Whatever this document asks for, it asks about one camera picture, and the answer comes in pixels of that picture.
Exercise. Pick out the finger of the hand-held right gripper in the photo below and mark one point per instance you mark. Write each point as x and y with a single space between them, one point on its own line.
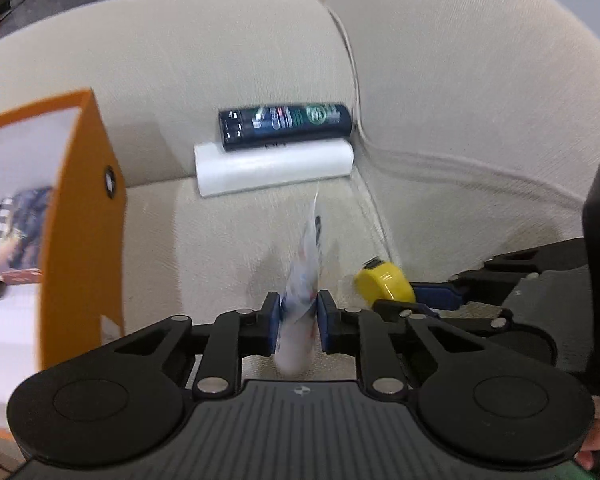
470 321
440 296

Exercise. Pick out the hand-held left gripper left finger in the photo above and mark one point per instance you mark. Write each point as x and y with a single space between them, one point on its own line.
272 325

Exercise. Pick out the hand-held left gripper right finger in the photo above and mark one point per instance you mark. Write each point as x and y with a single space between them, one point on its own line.
324 325

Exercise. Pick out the yellow tape measure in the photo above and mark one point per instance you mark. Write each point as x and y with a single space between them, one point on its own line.
385 282

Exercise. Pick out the white plastic packet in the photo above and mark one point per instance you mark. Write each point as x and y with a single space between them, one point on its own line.
302 270

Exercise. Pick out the orange cardboard box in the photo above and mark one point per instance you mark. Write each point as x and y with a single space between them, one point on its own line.
80 240

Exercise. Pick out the white cylindrical roll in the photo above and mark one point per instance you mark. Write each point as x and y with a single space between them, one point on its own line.
275 167

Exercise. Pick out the black spray can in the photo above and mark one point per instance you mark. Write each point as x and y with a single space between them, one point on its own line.
285 122

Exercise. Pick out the beige fabric sofa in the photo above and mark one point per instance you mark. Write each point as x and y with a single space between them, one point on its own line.
430 85

